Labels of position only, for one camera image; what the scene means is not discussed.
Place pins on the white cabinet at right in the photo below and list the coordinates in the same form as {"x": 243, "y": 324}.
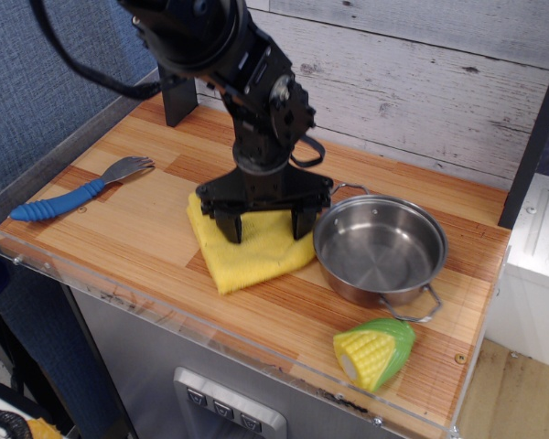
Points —
{"x": 519, "y": 315}

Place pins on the toy corn cob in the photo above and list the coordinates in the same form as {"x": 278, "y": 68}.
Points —
{"x": 371, "y": 353}

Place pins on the yellow cloth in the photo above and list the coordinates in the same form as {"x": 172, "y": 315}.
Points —
{"x": 268, "y": 249}

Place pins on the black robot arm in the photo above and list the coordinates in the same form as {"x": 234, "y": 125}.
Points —
{"x": 218, "y": 42}

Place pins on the stainless steel pot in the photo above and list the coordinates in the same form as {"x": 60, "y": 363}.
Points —
{"x": 379, "y": 250}

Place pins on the clear acrylic table guard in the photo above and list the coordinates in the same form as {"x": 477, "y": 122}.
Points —
{"x": 285, "y": 326}

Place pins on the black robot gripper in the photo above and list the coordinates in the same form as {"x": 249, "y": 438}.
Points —
{"x": 228, "y": 197}

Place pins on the grey metal side rail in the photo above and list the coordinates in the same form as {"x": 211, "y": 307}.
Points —
{"x": 47, "y": 119}

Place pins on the black left vertical post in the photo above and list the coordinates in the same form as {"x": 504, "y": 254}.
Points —
{"x": 179, "y": 97}

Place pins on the yellow and black object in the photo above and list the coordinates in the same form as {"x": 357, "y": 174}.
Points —
{"x": 15, "y": 426}

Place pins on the silver button control panel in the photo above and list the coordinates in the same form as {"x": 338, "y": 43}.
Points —
{"x": 212, "y": 410}

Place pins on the blue handled metal spork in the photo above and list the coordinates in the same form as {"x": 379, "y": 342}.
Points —
{"x": 48, "y": 209}

